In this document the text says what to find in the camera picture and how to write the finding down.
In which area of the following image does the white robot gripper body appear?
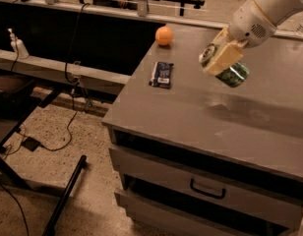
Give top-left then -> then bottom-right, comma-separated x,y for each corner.
228,0 -> 276,48

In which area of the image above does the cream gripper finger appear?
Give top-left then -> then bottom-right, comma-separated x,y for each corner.
202,40 -> 248,76
212,28 -> 235,48

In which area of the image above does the green soda can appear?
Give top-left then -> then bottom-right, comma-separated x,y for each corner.
199,43 -> 250,88

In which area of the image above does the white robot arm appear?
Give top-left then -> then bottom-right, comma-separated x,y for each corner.
199,0 -> 303,76

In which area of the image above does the orange ball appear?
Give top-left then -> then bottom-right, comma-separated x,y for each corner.
155,27 -> 173,46

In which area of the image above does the dark snack bar wrapper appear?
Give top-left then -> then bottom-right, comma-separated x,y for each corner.
149,61 -> 173,89

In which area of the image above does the upper grey drawer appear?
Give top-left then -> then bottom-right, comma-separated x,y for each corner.
109,147 -> 303,228

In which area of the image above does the grey drawer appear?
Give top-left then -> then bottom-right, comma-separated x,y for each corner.
109,147 -> 303,228
114,188 -> 258,236

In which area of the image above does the lower grey drawer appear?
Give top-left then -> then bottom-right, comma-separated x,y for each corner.
114,188 -> 258,236

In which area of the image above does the white pump bottle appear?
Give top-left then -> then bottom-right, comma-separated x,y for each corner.
8,29 -> 30,59

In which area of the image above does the black power adapter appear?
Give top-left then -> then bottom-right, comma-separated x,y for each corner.
21,137 -> 40,151

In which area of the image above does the black drawer handle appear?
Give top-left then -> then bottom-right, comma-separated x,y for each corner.
189,179 -> 226,200

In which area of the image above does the black power cable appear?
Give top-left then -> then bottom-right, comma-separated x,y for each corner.
37,2 -> 91,152

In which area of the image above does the black table frame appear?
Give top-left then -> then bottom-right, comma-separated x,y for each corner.
0,86 -> 89,236

